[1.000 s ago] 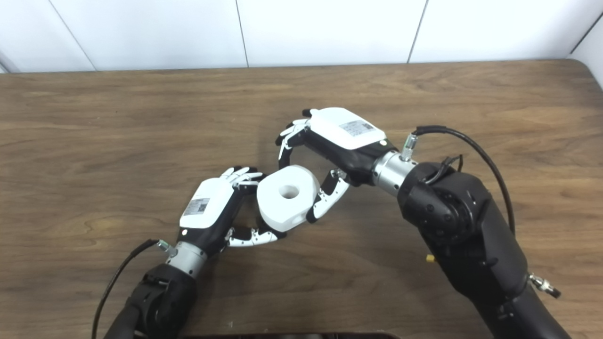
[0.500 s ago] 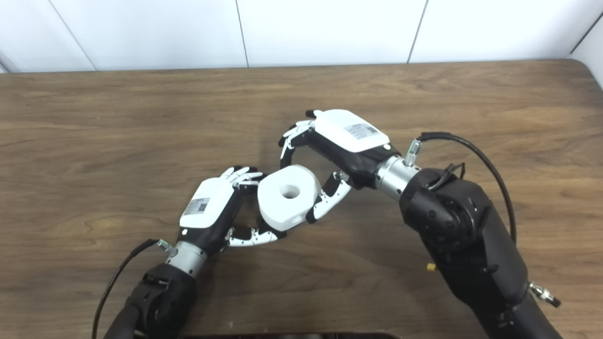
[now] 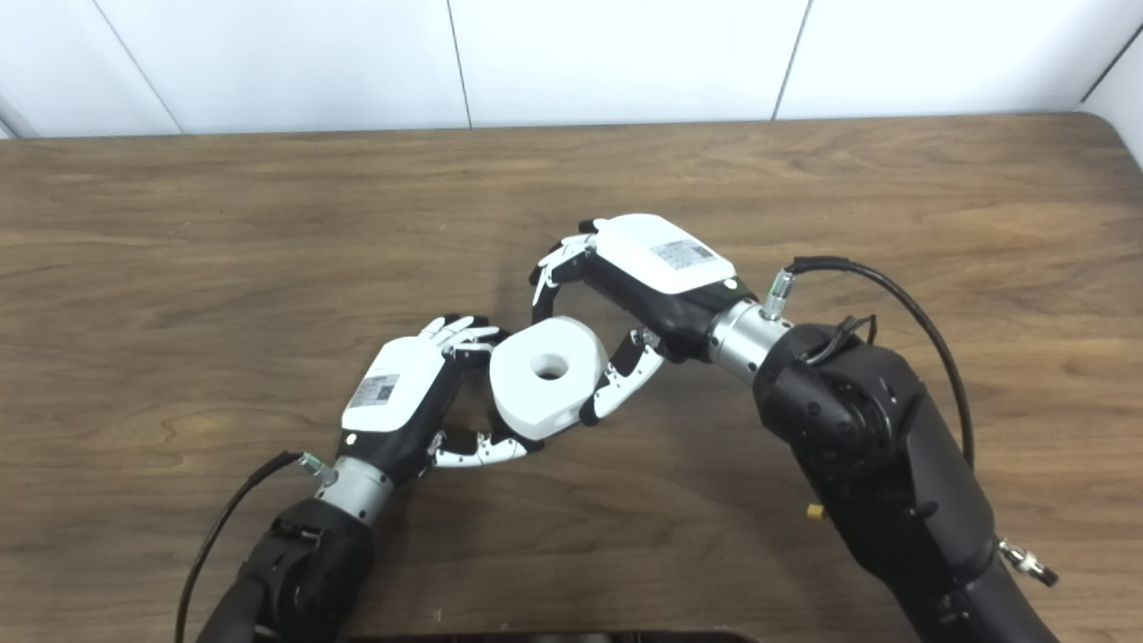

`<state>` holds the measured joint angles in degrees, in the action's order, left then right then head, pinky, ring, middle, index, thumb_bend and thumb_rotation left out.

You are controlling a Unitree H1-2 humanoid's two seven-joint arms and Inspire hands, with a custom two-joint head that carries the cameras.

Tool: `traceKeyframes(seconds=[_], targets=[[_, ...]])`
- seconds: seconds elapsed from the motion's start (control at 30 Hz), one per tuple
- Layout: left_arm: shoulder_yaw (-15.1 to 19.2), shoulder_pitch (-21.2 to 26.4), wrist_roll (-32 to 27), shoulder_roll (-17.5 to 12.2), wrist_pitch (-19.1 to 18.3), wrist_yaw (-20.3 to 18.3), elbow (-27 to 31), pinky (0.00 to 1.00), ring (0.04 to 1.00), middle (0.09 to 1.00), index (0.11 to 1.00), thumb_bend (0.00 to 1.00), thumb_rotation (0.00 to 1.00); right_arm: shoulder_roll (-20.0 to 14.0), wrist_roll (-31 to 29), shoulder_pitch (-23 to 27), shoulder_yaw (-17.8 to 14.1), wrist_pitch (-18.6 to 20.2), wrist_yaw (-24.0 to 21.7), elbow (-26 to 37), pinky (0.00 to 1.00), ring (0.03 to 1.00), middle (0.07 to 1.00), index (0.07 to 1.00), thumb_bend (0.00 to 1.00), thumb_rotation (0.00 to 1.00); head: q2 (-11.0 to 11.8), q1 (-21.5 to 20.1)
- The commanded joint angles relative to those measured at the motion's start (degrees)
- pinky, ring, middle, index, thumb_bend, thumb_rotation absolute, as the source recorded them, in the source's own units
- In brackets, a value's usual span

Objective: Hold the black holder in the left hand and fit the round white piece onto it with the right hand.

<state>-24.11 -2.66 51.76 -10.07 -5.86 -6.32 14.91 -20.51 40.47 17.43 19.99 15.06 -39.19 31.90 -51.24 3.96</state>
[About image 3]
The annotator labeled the round white piece with holes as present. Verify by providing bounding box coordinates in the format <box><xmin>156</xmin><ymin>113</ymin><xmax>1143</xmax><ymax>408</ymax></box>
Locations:
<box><xmin>488</xmin><ymin>317</ymin><xmax>610</xmax><ymax>440</ymax></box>

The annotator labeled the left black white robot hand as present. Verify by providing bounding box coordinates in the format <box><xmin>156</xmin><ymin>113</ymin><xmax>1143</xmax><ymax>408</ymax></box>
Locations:
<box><xmin>338</xmin><ymin>314</ymin><xmax>544</xmax><ymax>488</ymax></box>

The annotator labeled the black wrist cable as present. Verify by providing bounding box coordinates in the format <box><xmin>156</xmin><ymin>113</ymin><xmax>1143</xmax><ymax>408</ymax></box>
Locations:
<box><xmin>174</xmin><ymin>451</ymin><xmax>336</xmax><ymax>643</ymax></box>
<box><xmin>763</xmin><ymin>256</ymin><xmax>976</xmax><ymax>470</ymax></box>

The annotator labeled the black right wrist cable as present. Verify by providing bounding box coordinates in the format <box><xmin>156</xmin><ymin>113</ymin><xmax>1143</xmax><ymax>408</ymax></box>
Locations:
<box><xmin>763</xmin><ymin>256</ymin><xmax>976</xmax><ymax>470</ymax></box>

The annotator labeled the silver plug connector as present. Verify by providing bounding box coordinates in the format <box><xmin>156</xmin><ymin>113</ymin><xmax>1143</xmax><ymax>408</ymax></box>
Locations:
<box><xmin>998</xmin><ymin>538</ymin><xmax>1060</xmax><ymax>588</ymax></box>

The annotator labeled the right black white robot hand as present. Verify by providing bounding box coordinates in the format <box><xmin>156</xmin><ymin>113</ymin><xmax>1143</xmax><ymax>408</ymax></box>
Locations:
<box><xmin>529</xmin><ymin>213</ymin><xmax>755</xmax><ymax>426</ymax></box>

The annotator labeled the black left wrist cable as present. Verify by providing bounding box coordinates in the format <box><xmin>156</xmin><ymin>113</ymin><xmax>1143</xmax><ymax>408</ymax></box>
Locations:
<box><xmin>174</xmin><ymin>451</ymin><xmax>336</xmax><ymax>643</ymax></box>

